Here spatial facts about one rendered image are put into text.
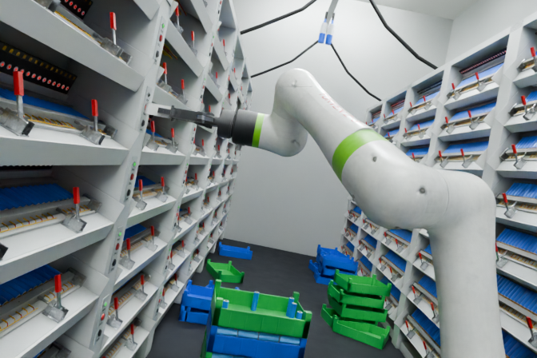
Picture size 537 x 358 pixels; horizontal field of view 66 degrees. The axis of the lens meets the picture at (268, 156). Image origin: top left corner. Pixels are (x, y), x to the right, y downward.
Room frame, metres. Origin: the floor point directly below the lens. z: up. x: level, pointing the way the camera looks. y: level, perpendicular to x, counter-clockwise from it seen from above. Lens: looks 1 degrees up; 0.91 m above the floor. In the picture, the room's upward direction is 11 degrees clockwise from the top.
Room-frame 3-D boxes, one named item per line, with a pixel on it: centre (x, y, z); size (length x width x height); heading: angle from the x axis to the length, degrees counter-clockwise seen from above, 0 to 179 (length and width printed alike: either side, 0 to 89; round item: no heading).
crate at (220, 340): (1.38, -0.07, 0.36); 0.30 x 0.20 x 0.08; 98
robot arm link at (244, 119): (1.11, 0.08, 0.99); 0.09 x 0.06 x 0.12; 0
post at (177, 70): (1.81, 0.44, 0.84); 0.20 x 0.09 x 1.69; 89
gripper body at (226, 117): (1.11, 0.15, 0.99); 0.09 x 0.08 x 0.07; 90
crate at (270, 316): (1.38, -0.07, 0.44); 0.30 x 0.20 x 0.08; 98
